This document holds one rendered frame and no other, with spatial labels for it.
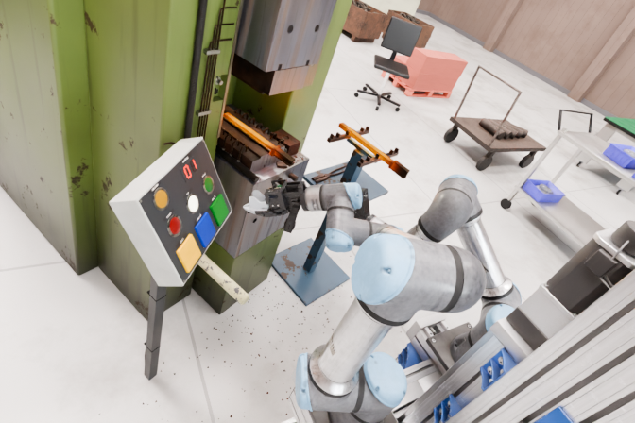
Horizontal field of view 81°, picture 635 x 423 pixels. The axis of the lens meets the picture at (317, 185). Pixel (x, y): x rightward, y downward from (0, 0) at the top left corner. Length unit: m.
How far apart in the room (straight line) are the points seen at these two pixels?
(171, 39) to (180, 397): 1.48
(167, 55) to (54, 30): 0.46
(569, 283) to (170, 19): 1.13
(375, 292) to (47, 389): 1.66
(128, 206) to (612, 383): 0.99
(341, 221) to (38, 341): 1.57
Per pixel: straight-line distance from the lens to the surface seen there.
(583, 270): 0.87
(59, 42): 1.58
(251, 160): 1.52
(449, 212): 1.14
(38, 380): 2.08
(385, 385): 0.98
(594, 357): 0.82
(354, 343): 0.77
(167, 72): 1.23
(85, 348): 2.11
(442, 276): 0.63
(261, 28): 1.29
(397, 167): 1.81
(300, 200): 1.09
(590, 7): 12.29
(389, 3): 10.53
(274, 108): 1.84
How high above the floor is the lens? 1.84
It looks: 35 degrees down
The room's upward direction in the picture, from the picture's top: 21 degrees clockwise
